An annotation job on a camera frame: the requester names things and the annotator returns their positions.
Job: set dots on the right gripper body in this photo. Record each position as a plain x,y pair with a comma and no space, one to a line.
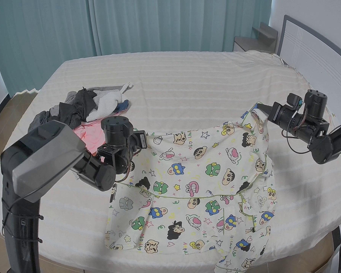
278,114

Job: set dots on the blue-green curtain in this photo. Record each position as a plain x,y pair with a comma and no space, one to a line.
173,16
45,33

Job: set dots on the pile of clothes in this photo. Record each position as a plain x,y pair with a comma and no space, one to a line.
82,101

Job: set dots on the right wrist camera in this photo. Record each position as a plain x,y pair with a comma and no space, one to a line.
292,99

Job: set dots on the grey bedside table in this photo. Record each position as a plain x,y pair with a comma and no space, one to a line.
250,43

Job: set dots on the pink garment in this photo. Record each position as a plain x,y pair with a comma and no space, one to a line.
89,135

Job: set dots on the white printed pyjama top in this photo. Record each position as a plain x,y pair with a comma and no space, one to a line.
187,186

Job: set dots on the bed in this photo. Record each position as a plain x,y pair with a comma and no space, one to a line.
187,75

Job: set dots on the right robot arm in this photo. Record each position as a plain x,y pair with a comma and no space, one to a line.
329,144

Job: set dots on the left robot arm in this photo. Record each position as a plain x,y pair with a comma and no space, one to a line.
45,152

